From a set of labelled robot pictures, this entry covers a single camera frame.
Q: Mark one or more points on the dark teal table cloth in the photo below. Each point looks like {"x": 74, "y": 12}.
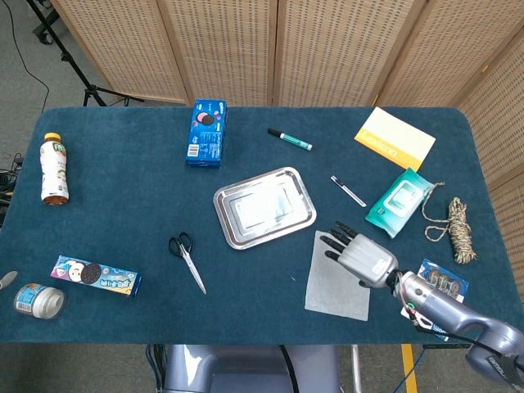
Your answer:
{"x": 254, "y": 229}

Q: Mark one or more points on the yellow capped drink bottle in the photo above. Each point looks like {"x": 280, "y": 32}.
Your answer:
{"x": 54, "y": 170}

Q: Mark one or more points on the yellow white book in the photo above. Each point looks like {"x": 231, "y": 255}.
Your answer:
{"x": 395, "y": 138}

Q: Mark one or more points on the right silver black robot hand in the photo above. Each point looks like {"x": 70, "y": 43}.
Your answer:
{"x": 368, "y": 258}

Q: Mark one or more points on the blue Oreo cookie box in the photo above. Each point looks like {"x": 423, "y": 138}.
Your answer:
{"x": 206, "y": 133}

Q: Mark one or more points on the green capped marker pen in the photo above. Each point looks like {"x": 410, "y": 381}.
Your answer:
{"x": 290, "y": 139}

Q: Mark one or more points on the clear jar with blue label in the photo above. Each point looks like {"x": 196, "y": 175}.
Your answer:
{"x": 39, "y": 301}

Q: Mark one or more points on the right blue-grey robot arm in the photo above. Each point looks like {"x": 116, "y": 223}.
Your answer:
{"x": 458, "y": 311}

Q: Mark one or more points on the teal wet wipes pack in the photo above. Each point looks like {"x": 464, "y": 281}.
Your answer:
{"x": 399, "y": 202}

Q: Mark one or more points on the black tripod stand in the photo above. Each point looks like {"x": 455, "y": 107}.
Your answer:
{"x": 78, "y": 69}

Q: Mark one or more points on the blue blister battery pack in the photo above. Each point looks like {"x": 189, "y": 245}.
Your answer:
{"x": 444, "y": 284}

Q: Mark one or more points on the beige twine bundle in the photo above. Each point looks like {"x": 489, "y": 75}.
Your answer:
{"x": 458, "y": 229}

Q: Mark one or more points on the white paper sheet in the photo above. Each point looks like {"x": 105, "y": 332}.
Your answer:
{"x": 333, "y": 286}

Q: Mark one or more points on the left silver robot hand tip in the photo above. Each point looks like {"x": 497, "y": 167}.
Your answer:
{"x": 7, "y": 279}

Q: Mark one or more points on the blue-grey robot torso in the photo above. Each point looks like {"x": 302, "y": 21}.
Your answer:
{"x": 249, "y": 368}

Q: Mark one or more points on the long colourful cookie box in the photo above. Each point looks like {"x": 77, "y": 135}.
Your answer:
{"x": 96, "y": 275}

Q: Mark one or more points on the black silver pen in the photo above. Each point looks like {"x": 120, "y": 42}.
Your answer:
{"x": 348, "y": 191}

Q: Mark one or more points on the silver-white metal tray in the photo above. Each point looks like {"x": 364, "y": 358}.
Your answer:
{"x": 265, "y": 206}

